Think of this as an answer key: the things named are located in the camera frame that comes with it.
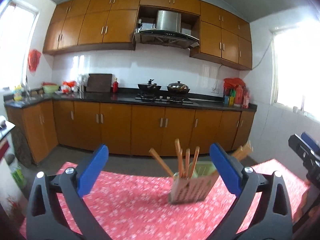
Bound red bottle on counter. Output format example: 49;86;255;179
112;77;119;93

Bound green bowl on counter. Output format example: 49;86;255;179
42;82;59;94

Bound perforated metal utensil holder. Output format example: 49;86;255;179
169;161;219;204

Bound dark cutting board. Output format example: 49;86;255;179
86;74;112;93

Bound chopsticks in holder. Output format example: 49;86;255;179
149;139;253;179

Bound steel range hood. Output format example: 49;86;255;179
134;7;200;49

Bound red plastic bag right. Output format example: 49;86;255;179
223;77;250;109

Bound black gas stove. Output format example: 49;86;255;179
135;94;194;105

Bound black wok left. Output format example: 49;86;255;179
138;79;161;95

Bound red bag on wall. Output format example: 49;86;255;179
28;49;42;73

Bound upper wooden kitchen cabinets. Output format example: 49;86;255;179
43;0;252;70

